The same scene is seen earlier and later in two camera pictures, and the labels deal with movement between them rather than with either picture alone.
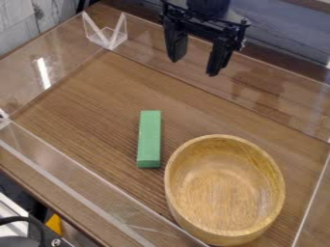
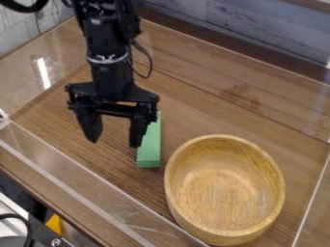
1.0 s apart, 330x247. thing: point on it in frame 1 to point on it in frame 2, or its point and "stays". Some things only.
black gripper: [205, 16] to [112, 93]
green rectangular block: [149, 156] stays
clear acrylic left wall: [38, 65] stays
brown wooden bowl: [225, 188] stays
